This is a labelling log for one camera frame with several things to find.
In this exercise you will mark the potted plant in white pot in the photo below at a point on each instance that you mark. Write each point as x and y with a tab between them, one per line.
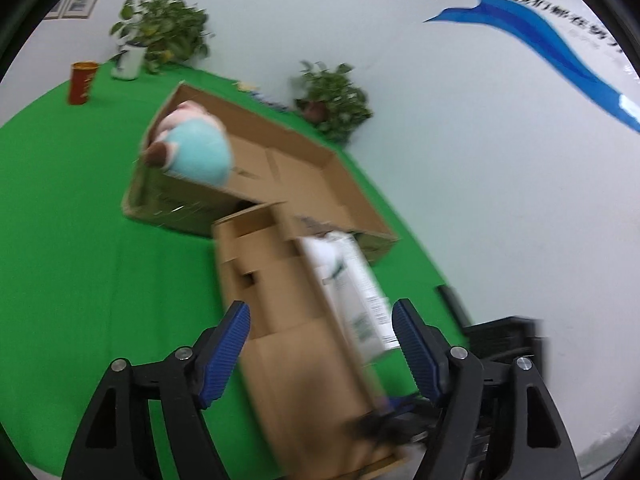
160	25

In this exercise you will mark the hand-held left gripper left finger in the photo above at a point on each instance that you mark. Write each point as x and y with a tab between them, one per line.
226	355

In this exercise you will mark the large plain cardboard box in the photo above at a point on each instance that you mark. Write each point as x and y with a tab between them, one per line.
300	185

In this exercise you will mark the white and green carton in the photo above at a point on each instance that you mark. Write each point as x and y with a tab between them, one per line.
350	290

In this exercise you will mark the green table cloth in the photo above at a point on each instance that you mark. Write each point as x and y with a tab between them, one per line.
75	210

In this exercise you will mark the row of small boxes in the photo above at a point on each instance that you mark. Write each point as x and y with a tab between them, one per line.
262	96

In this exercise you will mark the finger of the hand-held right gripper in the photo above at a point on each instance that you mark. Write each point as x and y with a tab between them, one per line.
400	407

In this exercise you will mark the potted plant in brown pot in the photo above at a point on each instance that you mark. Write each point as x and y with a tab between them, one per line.
335	95

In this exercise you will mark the pink and blue plush toy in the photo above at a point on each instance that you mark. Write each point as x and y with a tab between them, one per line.
200	150

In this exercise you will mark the cardboard box with partitions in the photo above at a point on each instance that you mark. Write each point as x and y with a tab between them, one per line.
290	360

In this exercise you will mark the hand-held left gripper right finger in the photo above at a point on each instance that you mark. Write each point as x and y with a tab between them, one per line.
416	355

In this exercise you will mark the blue wave wall decal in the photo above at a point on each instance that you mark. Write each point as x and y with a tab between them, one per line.
560	45

